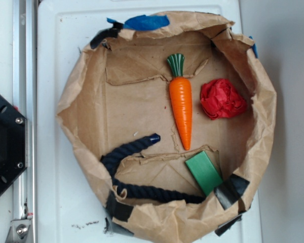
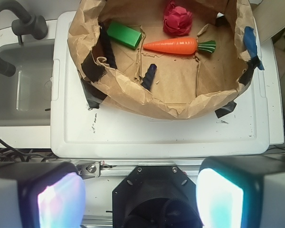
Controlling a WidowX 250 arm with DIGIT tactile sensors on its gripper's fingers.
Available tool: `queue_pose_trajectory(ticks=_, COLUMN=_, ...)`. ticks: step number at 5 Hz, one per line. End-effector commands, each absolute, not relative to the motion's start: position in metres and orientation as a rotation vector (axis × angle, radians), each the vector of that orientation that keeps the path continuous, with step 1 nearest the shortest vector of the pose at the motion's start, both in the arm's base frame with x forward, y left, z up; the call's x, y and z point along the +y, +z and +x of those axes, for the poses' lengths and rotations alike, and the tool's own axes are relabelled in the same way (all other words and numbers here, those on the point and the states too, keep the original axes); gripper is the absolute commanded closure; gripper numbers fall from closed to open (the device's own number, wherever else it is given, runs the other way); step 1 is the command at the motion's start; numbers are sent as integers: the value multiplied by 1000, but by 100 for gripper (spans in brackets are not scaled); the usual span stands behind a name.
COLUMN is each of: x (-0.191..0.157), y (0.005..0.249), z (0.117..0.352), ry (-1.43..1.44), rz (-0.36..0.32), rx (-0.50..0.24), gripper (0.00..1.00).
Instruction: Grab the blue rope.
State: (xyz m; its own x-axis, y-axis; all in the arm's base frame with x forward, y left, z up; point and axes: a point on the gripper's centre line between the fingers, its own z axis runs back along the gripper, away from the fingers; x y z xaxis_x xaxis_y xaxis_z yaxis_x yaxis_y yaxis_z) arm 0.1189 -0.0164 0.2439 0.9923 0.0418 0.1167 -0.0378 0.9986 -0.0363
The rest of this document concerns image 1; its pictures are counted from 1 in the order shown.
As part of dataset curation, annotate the orange plastic carrot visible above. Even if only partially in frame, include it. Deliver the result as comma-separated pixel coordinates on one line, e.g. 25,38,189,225
167,53,193,150

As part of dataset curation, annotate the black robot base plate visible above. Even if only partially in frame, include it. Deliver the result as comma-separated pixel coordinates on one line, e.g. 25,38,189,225
0,95,26,196

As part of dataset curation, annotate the aluminium frame rail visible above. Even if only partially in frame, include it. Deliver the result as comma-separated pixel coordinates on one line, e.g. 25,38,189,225
13,1,39,219

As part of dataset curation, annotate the brown paper bag tray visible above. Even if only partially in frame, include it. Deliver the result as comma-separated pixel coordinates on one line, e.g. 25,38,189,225
57,11,277,242

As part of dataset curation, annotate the dark blue rope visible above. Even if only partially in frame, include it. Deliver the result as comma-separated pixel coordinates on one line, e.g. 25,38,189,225
100,133,206,205

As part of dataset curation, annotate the white plastic board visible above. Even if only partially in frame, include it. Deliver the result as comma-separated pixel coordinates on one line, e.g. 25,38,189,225
36,0,263,243

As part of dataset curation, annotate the green rectangular block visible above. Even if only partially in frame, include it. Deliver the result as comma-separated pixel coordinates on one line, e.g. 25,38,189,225
185,151,223,196

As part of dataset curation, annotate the red crumpled paper ball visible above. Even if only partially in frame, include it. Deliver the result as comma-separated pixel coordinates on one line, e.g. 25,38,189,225
200,78,247,120

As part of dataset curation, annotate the metal corner bracket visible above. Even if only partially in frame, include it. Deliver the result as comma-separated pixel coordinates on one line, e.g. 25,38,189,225
5,219,31,243

